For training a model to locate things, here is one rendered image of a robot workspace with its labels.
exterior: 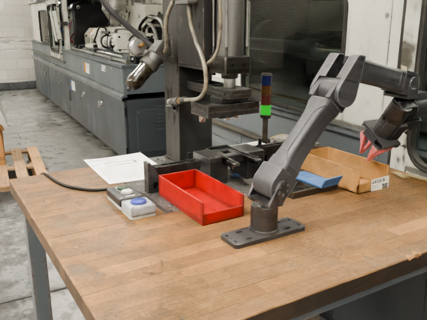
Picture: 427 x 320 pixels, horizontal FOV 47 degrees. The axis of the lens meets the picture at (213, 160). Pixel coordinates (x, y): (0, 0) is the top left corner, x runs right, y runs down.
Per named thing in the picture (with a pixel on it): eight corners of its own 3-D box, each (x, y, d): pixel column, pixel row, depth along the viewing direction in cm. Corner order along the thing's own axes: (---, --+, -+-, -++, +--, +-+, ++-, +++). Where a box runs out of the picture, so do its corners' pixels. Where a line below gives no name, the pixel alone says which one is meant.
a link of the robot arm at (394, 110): (393, 112, 137) (406, 93, 132) (406, 125, 134) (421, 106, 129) (377, 114, 133) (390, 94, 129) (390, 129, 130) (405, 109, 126)
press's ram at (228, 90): (209, 129, 140) (209, 21, 131) (169, 114, 161) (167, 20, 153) (260, 122, 149) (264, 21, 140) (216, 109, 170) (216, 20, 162)
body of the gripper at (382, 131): (375, 123, 142) (389, 104, 137) (398, 148, 136) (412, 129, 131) (359, 126, 139) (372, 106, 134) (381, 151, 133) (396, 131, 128)
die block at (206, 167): (209, 186, 146) (209, 162, 144) (193, 177, 154) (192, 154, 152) (264, 176, 156) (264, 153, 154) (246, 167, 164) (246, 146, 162)
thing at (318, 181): (325, 189, 137) (325, 180, 136) (287, 175, 149) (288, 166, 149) (342, 185, 141) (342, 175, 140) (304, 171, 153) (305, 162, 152)
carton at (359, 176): (357, 197, 139) (359, 171, 137) (299, 174, 160) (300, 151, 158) (388, 190, 146) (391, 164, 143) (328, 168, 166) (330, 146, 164)
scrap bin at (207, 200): (203, 226, 118) (202, 202, 116) (159, 195, 139) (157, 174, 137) (244, 216, 124) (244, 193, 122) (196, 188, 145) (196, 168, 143)
